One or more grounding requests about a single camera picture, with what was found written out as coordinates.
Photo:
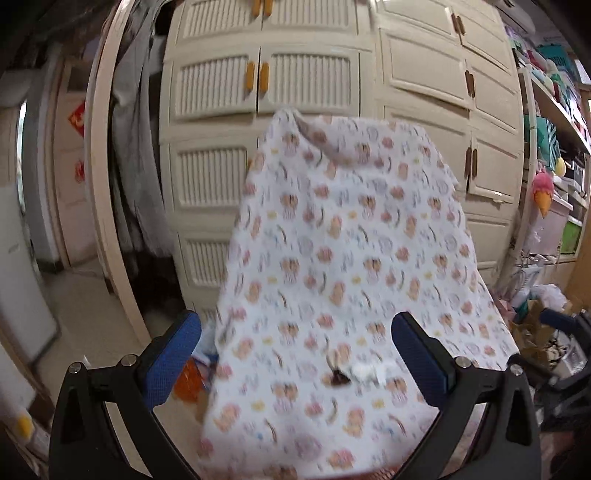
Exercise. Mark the cream louvered wardrobe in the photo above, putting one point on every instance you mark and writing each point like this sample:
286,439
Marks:
221,184

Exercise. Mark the cream panelled wardrobe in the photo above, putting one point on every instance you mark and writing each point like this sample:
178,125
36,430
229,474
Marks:
429,78

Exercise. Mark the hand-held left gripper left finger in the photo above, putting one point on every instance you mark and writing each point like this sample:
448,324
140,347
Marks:
173,353

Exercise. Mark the beige door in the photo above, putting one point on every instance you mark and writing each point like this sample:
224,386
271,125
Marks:
69,184

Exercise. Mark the curved wooden frame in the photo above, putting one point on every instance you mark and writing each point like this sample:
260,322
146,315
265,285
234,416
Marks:
104,184

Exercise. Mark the orange plastic bag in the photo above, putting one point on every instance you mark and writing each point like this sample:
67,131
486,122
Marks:
191,381

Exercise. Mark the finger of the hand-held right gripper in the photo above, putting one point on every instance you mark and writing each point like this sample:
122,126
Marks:
556,319

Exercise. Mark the bear print blanket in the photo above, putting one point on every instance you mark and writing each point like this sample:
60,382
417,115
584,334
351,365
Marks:
351,258

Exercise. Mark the storage shelf unit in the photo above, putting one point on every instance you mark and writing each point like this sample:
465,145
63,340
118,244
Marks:
563,115

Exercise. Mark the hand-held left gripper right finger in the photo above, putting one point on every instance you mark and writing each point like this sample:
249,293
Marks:
418,360

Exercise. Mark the white tissue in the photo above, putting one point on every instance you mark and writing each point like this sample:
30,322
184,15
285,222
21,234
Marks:
369,371

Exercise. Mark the pink storage box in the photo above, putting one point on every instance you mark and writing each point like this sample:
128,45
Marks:
551,226

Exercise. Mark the red door decoration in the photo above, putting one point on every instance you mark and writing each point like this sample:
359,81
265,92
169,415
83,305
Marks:
77,119

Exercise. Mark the green storage box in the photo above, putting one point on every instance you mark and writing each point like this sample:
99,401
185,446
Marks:
571,236

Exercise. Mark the grey hanging garment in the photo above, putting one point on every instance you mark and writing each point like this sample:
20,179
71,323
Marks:
138,152

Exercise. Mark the pile of cardboard boxes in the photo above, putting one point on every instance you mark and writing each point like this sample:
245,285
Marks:
535,330

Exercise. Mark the pink ice cream plush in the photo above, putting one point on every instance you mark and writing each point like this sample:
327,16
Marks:
542,191

